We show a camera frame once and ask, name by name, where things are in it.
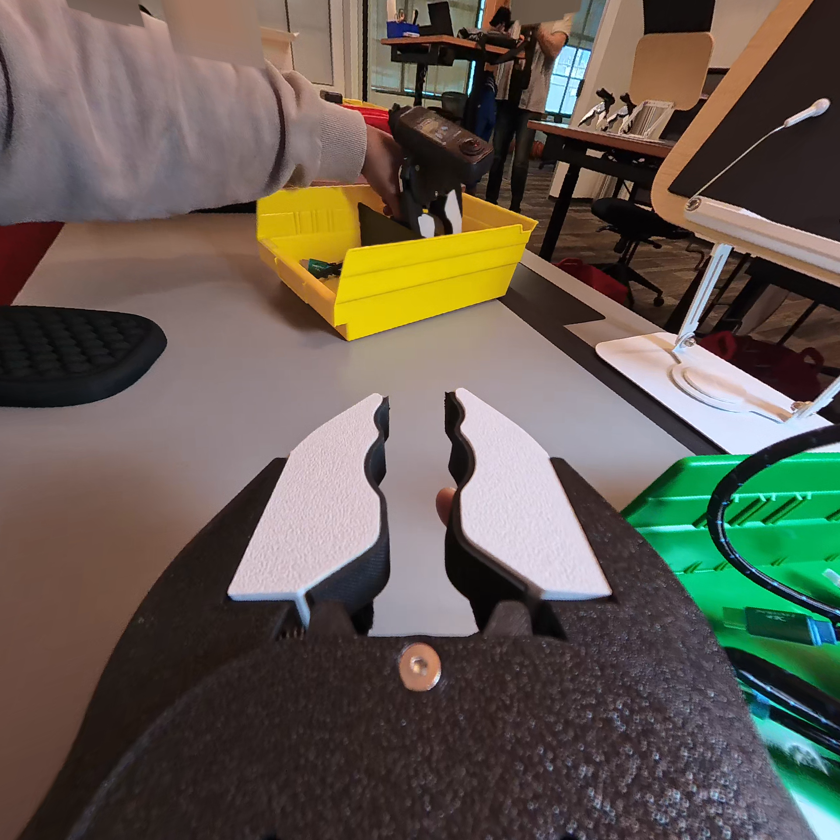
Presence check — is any red plastic bin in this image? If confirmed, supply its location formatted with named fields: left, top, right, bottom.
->
left=344, top=103, right=395, bottom=132

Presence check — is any person's left hand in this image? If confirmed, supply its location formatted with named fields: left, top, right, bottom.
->
left=361, top=125, right=408, bottom=217

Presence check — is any green plastic bin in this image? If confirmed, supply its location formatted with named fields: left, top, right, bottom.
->
left=621, top=453, right=840, bottom=840

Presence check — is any tan cardboard sheet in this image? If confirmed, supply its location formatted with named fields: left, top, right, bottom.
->
left=630, top=33, right=714, bottom=112

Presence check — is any black office chair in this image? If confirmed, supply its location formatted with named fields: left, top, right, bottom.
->
left=591, top=197, right=699, bottom=305

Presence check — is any thin white-tipped wire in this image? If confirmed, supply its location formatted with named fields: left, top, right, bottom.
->
left=692, top=99, right=830, bottom=204

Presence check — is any yellow plastic bin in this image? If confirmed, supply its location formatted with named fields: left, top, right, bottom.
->
left=256, top=184, right=539, bottom=342

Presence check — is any large red object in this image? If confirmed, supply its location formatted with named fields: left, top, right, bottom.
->
left=0, top=221, right=64, bottom=305

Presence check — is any black bin divider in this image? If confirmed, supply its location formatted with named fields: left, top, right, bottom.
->
left=357, top=204, right=421, bottom=250

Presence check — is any cluttered wooden desk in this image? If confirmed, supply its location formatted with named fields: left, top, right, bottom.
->
left=525, top=119, right=683, bottom=257

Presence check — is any person's left forearm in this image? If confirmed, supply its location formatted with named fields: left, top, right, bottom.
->
left=0, top=0, right=368, bottom=227

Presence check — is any red bag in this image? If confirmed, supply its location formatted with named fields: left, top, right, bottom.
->
left=552, top=259, right=634, bottom=305

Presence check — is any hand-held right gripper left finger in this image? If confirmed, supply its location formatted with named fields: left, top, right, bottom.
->
left=227, top=394, right=392, bottom=624

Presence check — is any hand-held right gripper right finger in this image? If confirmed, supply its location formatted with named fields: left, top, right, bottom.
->
left=444, top=389, right=613, bottom=605

